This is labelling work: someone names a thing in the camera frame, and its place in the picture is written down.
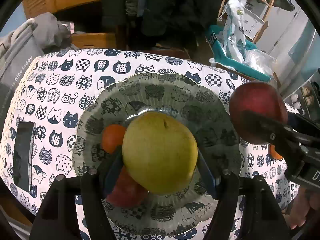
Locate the clear plastic bag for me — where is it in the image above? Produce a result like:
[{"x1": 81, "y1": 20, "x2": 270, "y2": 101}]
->
[{"x1": 244, "y1": 49, "x2": 277, "y2": 77}]

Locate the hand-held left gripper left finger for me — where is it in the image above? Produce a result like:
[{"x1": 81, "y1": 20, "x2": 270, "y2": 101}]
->
[{"x1": 29, "y1": 145, "x2": 126, "y2": 240}]

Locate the cat-print tablecloth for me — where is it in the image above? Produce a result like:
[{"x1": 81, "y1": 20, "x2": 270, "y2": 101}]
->
[{"x1": 0, "y1": 48, "x2": 300, "y2": 240}]

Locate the black smartphone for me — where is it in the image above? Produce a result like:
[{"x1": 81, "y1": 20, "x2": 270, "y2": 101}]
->
[{"x1": 12, "y1": 121, "x2": 36, "y2": 193}]

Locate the large round orange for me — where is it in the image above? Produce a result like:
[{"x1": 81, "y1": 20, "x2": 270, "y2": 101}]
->
[{"x1": 269, "y1": 144, "x2": 284, "y2": 160}]

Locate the wooden shelf rack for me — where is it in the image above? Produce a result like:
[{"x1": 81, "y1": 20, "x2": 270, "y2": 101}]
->
[{"x1": 219, "y1": 0, "x2": 280, "y2": 43}]

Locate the yellow-green pear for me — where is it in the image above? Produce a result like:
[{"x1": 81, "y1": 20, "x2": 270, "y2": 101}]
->
[{"x1": 122, "y1": 112, "x2": 198, "y2": 195}]

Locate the thin black jacket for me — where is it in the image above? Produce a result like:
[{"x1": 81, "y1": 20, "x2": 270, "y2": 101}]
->
[{"x1": 99, "y1": 0, "x2": 132, "y2": 28}]

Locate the scalloped glass plate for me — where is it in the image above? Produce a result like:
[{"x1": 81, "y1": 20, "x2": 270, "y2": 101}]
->
[{"x1": 72, "y1": 72, "x2": 242, "y2": 236}]

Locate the black hooded coat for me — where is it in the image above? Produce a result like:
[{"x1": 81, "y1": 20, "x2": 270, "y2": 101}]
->
[{"x1": 144, "y1": 0, "x2": 225, "y2": 50}]

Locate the grey clothes pile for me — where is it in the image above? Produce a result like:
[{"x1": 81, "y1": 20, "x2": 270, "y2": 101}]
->
[{"x1": 32, "y1": 12, "x2": 80, "y2": 50}]

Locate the white rice bag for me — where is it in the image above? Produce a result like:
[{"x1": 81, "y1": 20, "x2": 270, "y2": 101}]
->
[{"x1": 217, "y1": 0, "x2": 250, "y2": 63}]

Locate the grey fabric storage bag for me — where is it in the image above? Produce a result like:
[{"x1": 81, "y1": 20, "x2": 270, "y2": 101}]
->
[{"x1": 0, "y1": 22, "x2": 45, "y2": 120}]

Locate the wooden drawer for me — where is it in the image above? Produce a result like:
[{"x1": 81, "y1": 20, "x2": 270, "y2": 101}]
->
[{"x1": 71, "y1": 32, "x2": 118, "y2": 49}]

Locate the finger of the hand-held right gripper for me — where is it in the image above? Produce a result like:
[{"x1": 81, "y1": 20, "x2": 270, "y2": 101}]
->
[
  {"x1": 239, "y1": 110, "x2": 304, "y2": 158},
  {"x1": 286, "y1": 112, "x2": 320, "y2": 142}
]

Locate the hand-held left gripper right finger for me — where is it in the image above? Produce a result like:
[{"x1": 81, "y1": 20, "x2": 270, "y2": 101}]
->
[{"x1": 197, "y1": 149, "x2": 294, "y2": 240}]

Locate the white shoe rack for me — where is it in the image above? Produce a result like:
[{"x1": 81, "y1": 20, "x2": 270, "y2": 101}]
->
[{"x1": 282, "y1": 75, "x2": 320, "y2": 120}]

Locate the red apple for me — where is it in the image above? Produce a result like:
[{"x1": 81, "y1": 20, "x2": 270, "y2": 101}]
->
[
  {"x1": 106, "y1": 165, "x2": 149, "y2": 208},
  {"x1": 229, "y1": 81, "x2": 288, "y2": 145}
]

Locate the teal cardboard box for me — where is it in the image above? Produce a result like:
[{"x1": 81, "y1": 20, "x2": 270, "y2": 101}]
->
[{"x1": 205, "y1": 25, "x2": 272, "y2": 82}]

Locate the person's right hand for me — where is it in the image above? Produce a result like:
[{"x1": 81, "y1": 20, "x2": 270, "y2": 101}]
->
[{"x1": 284, "y1": 187, "x2": 320, "y2": 230}]

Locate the small orange tangerine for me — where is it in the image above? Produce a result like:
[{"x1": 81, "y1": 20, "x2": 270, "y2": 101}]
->
[{"x1": 102, "y1": 124, "x2": 127, "y2": 154}]

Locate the white patterned drawer box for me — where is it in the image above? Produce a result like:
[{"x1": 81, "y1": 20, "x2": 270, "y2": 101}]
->
[{"x1": 244, "y1": 7, "x2": 267, "y2": 40}]

